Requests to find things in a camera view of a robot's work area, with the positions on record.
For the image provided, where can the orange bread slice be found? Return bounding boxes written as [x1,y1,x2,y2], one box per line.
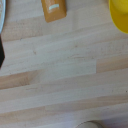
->
[40,0,67,24]

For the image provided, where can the yellow plastic bowl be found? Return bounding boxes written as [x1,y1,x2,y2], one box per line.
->
[108,0,128,35]

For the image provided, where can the white floral rim plate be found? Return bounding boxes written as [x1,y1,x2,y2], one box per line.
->
[0,0,7,35]

